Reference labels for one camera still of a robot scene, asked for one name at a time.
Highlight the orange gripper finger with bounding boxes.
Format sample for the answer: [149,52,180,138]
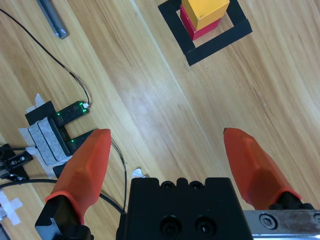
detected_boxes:
[223,127,315,211]
[34,128,112,240]

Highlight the black dongle green light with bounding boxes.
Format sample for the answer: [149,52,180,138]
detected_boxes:
[54,100,90,127]
[66,129,97,154]

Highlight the thin twin dongle wires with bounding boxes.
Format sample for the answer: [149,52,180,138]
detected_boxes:
[109,139,129,213]

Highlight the black metal clamp bracket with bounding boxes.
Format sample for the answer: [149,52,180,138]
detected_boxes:
[0,143,34,181]

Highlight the black hub grey felt wrap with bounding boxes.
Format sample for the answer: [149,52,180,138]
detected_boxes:
[27,116,73,167]

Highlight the thin black dongle cable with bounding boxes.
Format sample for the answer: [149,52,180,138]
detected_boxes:
[0,8,91,106]

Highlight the black tape square outline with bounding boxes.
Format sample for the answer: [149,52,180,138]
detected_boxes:
[157,0,253,67]

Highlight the white paper tape strip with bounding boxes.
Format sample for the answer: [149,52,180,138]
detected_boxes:
[17,127,73,180]

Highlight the small white paper scrap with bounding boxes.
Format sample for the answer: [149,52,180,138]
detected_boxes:
[131,168,150,179]

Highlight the black tape patch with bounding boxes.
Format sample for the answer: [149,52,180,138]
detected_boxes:
[24,100,58,126]

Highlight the red cube block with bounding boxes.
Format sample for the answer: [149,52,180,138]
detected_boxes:
[179,4,222,42]

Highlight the grey metal bar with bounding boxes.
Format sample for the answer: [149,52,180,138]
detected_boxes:
[36,0,70,40]

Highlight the white tape cross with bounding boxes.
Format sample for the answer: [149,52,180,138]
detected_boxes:
[0,196,24,226]

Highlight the yellow cube block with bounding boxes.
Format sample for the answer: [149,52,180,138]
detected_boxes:
[181,0,230,30]

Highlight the white paper tape piece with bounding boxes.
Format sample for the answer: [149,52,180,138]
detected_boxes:
[26,93,46,113]

